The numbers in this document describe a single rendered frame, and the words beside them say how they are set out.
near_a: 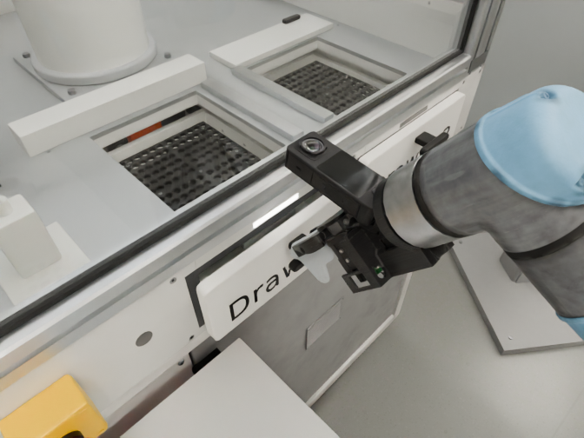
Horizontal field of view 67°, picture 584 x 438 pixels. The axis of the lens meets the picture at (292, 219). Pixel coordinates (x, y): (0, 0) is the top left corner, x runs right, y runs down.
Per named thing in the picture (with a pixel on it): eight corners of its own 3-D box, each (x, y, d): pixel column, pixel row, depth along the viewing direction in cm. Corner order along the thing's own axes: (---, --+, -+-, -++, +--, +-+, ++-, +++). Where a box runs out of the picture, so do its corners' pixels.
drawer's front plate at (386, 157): (451, 142, 87) (467, 93, 80) (359, 215, 73) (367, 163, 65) (443, 139, 88) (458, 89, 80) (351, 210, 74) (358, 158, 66)
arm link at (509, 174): (617, 232, 24) (520, 115, 23) (466, 267, 34) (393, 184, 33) (648, 153, 28) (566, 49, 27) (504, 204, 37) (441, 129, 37)
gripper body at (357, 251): (348, 295, 48) (421, 279, 37) (302, 231, 47) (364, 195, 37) (389, 257, 51) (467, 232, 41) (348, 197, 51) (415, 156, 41)
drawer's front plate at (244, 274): (357, 228, 71) (365, 176, 63) (215, 343, 57) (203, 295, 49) (348, 222, 72) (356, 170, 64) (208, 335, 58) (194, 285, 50)
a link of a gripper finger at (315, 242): (290, 264, 50) (335, 242, 43) (282, 253, 50) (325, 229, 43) (316, 243, 53) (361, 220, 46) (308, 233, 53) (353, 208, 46)
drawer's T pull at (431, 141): (448, 139, 75) (450, 132, 74) (423, 158, 71) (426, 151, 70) (430, 130, 76) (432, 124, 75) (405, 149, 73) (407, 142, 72)
